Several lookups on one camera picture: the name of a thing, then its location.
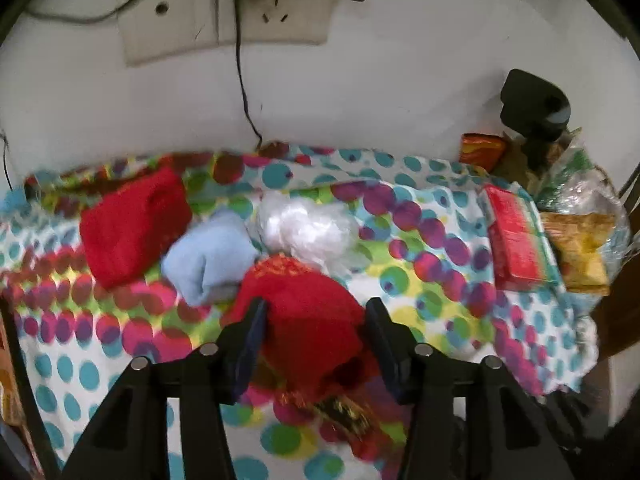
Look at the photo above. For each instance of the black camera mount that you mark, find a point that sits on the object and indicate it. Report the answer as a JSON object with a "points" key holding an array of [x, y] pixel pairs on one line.
{"points": [[530, 105]]}

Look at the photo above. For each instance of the wall socket with plugs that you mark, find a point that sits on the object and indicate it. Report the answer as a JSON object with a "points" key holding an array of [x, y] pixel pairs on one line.
{"points": [[165, 30]]}

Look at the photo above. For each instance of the green snack bag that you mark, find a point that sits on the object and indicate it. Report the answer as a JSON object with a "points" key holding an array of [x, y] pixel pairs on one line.
{"points": [[575, 165]]}

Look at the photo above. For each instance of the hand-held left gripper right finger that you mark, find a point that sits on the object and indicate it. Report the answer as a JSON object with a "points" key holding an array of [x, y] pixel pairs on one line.
{"points": [[387, 355]]}

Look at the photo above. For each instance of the plain red sock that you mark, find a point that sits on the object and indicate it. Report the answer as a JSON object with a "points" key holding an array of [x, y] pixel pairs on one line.
{"points": [[130, 225]]}

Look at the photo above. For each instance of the red flat box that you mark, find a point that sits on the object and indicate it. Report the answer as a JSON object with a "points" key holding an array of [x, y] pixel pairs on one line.
{"points": [[517, 240]]}

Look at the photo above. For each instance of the white wall power socket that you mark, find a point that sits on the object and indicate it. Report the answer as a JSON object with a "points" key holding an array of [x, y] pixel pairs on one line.
{"points": [[290, 20]]}

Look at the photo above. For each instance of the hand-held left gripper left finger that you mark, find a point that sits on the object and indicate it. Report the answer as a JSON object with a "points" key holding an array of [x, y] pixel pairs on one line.
{"points": [[250, 350]]}

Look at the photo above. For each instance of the brown wooden furniture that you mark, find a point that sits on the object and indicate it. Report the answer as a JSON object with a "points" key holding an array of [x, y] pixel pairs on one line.
{"points": [[620, 310]]}

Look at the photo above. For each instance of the polka dot cloth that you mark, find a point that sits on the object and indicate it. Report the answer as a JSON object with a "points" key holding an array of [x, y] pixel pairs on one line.
{"points": [[425, 260]]}

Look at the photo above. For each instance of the orange red packet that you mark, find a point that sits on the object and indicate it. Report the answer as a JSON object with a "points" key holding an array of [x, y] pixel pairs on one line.
{"points": [[482, 150]]}

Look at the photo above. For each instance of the yellow snack bag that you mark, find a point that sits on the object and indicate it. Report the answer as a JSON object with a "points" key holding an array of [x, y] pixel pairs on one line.
{"points": [[580, 255]]}

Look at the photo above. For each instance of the red gold foil packet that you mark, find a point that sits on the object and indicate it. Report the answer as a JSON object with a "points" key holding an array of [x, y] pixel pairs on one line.
{"points": [[345, 412]]}

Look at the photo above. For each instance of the blue cloth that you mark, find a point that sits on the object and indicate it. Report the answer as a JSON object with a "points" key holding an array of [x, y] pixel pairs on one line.
{"points": [[10, 200]]}

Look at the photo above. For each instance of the red sock gold embroidery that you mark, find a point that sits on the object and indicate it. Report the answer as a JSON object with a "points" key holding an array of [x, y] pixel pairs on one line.
{"points": [[310, 320]]}

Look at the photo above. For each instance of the clear plastic bag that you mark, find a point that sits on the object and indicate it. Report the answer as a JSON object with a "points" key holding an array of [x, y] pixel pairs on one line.
{"points": [[305, 232]]}

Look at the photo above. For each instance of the small light blue sock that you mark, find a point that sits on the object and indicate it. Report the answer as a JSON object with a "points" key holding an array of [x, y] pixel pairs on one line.
{"points": [[210, 255]]}

